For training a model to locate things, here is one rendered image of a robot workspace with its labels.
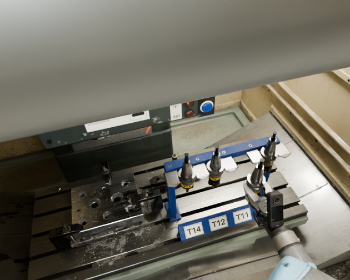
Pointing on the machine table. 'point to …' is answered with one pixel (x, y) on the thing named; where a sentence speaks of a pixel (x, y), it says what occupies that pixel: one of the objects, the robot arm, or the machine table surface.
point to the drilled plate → (110, 192)
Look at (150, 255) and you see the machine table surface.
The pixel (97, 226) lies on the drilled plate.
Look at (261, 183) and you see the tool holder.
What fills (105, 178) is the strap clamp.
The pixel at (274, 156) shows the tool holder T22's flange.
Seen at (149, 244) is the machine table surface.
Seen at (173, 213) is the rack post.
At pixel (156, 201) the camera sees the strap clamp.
